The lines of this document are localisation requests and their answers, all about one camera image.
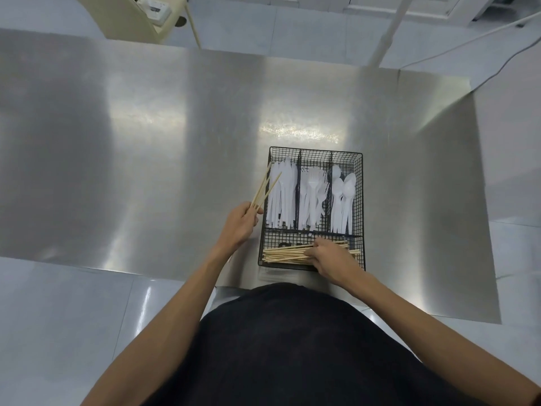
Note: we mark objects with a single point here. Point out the person's left hand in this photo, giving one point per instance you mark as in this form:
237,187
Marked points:
237,228

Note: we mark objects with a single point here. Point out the person's right hand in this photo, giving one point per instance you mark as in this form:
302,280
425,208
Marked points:
338,264

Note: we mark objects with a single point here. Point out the person's right thumb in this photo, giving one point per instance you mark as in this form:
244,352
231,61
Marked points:
324,243

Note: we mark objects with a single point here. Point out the person's left fingers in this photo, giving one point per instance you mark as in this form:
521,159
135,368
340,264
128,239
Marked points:
252,211

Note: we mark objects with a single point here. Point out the wooden chopstick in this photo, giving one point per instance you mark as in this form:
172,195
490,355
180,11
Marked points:
262,183
270,188

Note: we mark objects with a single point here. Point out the pile of wooden chopsticks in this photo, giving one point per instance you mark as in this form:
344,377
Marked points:
287,253

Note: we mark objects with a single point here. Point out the person's left forearm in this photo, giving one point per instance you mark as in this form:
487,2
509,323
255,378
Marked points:
169,329

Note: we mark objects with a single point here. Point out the person's right forearm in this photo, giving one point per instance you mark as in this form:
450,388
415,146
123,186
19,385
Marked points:
435,342

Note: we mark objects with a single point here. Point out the pile of white plastic knives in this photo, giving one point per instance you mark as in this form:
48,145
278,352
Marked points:
284,194

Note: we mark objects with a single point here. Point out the pile of white plastic spoons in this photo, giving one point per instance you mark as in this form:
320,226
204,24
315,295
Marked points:
343,198

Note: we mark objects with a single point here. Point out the pile of white plastic forks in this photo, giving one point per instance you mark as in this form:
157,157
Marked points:
313,194

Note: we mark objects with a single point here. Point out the person's black shirt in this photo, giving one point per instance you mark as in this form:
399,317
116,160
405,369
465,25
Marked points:
304,355

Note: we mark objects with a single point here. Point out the white pole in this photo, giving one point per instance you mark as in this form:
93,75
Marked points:
391,29

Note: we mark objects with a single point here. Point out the white device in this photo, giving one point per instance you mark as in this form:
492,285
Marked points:
154,8

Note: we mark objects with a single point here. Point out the white cabinet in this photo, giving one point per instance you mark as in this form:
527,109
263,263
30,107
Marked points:
338,2

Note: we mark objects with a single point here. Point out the cream chair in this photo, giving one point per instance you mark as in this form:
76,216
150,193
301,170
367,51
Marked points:
114,16

